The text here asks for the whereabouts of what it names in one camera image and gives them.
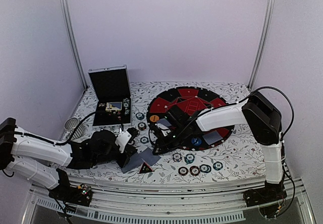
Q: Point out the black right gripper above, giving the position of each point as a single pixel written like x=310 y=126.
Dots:
x=165 y=147

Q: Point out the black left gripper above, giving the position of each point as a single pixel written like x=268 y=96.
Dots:
x=128 y=149

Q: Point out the blue card deck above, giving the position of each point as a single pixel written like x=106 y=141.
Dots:
x=134 y=162

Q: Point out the single blue backed card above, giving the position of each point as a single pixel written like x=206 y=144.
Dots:
x=212 y=137
x=164 y=122
x=148 y=157

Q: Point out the blue green 50 chip stack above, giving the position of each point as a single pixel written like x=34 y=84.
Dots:
x=144 y=140

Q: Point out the blue white 10 chip pile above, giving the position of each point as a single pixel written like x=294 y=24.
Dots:
x=217 y=166
x=177 y=157

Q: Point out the red black 100 chip pile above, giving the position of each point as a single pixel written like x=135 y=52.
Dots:
x=142 y=126
x=194 y=170
x=183 y=171

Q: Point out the orange big blind button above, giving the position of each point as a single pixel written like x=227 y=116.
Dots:
x=154 y=118

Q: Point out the blue green 50 chip pile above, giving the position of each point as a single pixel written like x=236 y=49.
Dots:
x=204 y=168
x=140 y=116
x=189 y=158

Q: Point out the blue small blind button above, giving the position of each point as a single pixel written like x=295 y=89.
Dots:
x=196 y=141

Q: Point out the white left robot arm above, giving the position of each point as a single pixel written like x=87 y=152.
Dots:
x=22 y=151

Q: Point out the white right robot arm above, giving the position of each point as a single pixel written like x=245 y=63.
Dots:
x=255 y=110

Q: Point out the black triangular dealer plate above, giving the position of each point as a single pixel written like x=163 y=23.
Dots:
x=145 y=168

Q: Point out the round red black poker mat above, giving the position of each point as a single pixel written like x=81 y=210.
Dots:
x=189 y=100

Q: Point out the aluminium poker case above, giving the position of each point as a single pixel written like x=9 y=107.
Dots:
x=110 y=84

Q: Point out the boxed playing card deck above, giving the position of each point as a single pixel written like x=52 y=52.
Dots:
x=113 y=106

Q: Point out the green 20 chip stack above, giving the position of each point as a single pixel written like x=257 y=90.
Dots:
x=126 y=106

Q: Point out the striped ceramic cup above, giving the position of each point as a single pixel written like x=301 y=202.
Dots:
x=73 y=129

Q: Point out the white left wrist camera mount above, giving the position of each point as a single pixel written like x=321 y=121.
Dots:
x=122 y=140

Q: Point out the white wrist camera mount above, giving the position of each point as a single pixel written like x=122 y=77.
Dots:
x=122 y=140
x=162 y=130

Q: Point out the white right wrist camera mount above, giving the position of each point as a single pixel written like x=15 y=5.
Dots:
x=162 y=130

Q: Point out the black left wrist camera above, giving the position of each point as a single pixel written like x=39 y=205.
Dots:
x=134 y=133

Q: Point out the front aluminium rail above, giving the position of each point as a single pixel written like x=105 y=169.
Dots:
x=217 y=202

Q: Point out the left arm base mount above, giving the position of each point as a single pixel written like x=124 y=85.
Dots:
x=80 y=195

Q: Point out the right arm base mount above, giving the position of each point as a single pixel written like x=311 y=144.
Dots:
x=266 y=194

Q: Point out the left aluminium frame post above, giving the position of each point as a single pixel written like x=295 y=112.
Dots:
x=72 y=41

